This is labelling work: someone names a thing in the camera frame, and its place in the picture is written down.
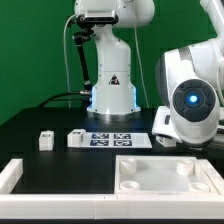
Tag white sheet with AprilTags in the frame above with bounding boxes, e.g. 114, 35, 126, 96
81, 132, 152, 148

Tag white U-shaped obstacle fence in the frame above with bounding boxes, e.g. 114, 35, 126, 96
0, 159, 224, 219

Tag white cable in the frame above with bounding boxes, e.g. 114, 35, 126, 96
133, 19, 150, 109
62, 13, 78, 108

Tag black cable at base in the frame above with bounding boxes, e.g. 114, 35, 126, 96
37, 89, 92, 108

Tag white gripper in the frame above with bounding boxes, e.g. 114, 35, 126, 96
152, 106, 182, 147

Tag white cable left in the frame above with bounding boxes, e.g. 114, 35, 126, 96
62, 13, 78, 108

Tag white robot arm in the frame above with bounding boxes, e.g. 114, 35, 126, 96
74, 0, 224, 147

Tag grey camera on mount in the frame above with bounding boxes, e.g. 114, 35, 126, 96
78, 10, 118, 24

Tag white square tabletop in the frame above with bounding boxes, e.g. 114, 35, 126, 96
114, 155, 221, 195

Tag white cable right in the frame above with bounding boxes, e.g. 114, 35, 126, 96
133, 19, 150, 109

